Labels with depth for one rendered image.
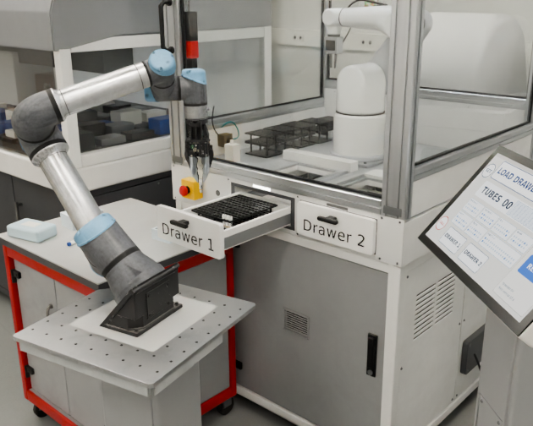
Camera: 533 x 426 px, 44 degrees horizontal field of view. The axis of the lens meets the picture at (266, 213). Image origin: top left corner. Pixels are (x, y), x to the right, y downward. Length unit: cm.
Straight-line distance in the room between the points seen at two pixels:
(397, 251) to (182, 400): 74
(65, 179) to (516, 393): 130
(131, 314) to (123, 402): 28
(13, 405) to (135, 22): 162
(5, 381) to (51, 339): 138
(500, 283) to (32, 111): 126
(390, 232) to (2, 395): 179
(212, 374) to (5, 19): 160
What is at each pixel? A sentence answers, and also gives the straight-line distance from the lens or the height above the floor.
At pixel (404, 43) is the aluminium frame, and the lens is 183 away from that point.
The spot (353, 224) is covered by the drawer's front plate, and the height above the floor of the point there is 90.
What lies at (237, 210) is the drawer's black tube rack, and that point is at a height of 90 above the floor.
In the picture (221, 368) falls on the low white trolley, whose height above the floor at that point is 24.
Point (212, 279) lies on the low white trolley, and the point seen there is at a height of 61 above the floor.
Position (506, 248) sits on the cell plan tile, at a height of 105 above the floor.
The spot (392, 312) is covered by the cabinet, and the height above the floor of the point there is 65.
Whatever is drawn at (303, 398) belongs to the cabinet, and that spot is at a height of 18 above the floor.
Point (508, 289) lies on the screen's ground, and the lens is 140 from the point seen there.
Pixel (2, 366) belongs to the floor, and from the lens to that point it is 321.
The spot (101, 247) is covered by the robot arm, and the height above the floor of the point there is 95.
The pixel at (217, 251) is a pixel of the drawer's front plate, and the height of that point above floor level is 84.
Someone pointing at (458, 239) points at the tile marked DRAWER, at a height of 101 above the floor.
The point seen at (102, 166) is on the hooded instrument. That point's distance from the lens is 278.
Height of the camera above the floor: 157
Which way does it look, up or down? 19 degrees down
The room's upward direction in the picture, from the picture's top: straight up
